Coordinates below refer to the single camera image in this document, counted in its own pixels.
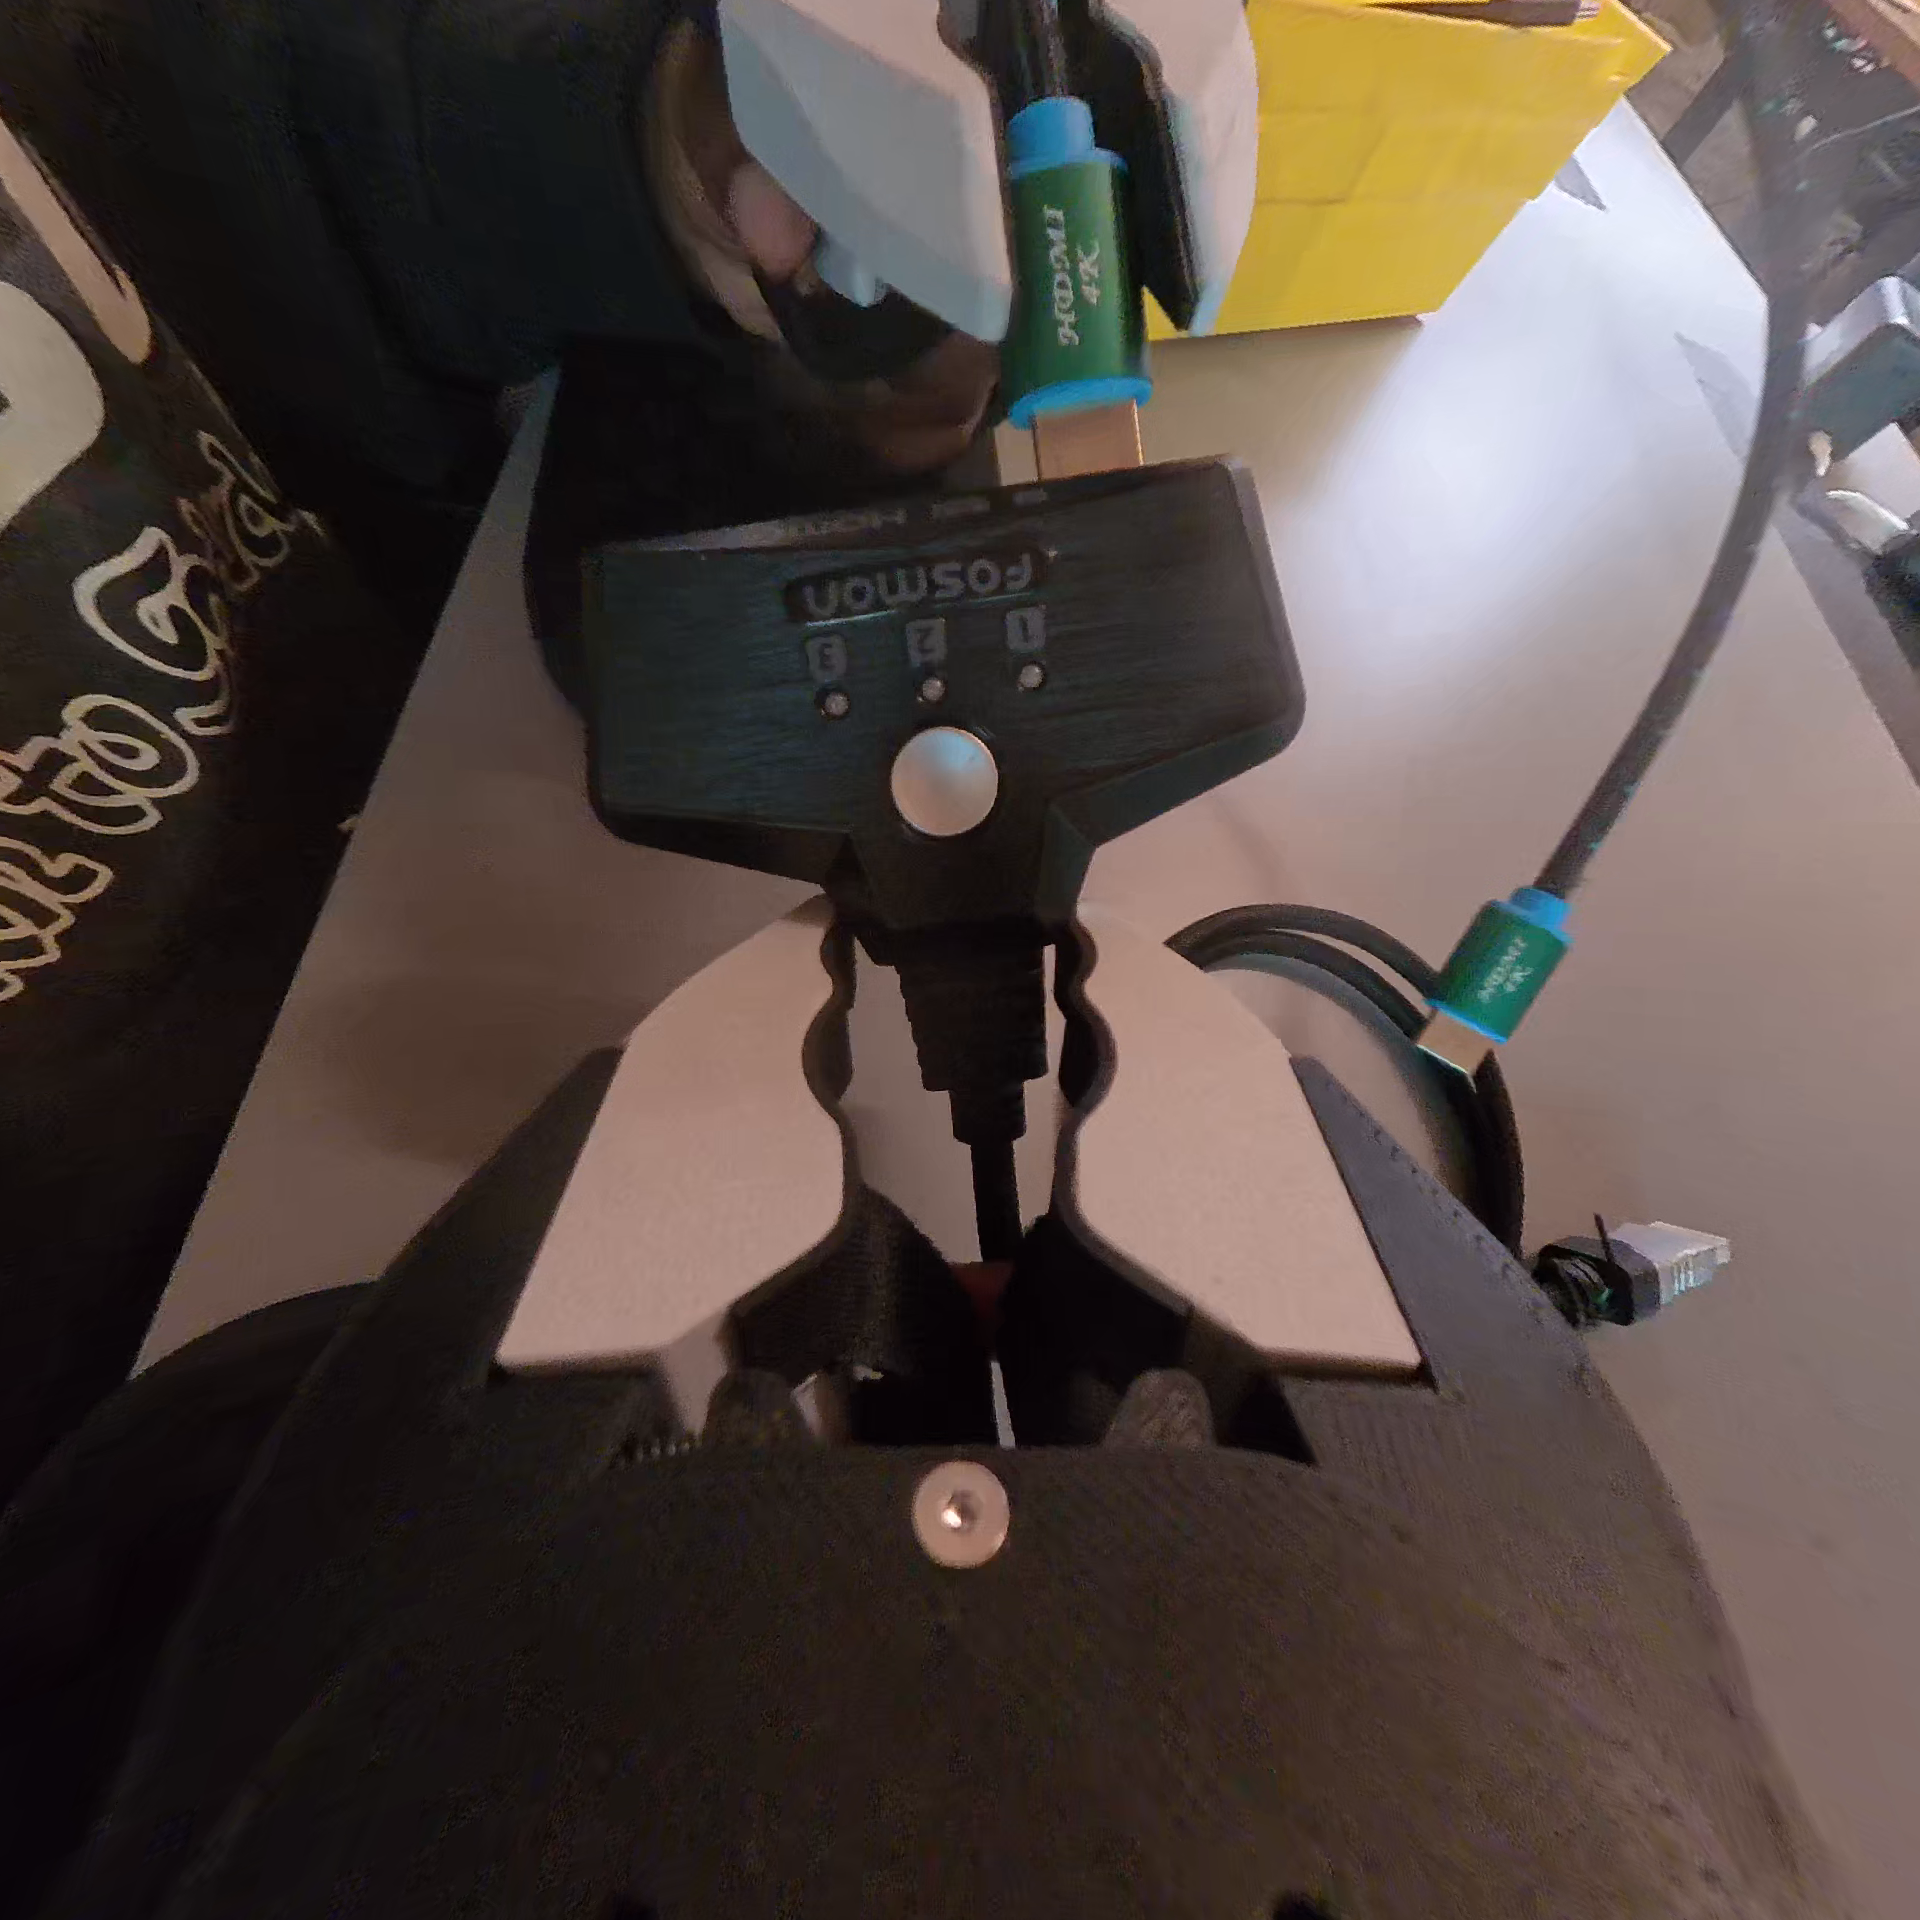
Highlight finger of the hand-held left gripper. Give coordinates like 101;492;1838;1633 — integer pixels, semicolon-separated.
1080;0;1265;335
720;0;1018;341

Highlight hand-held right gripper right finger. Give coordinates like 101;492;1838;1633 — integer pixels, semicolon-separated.
1055;917;1427;1374

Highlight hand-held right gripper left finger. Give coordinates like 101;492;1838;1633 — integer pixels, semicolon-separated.
493;905;860;1430

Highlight black HDMI cable green plugs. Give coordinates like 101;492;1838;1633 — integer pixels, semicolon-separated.
981;0;1861;1080

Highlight yellow plastic bin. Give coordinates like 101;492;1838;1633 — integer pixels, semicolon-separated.
1153;0;1673;339

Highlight black HDMI switch with cable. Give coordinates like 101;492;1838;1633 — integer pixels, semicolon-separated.
576;456;1734;1338

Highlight person's left forearm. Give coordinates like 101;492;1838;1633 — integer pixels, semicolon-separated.
291;0;721;421

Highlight person's left hand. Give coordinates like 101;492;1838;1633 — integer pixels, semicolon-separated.
659;44;1001;469

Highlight small grey box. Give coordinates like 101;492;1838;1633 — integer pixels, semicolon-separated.
1792;275;1920;451

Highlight person's dark printed clothing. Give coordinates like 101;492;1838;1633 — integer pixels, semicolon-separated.
0;0;528;1501

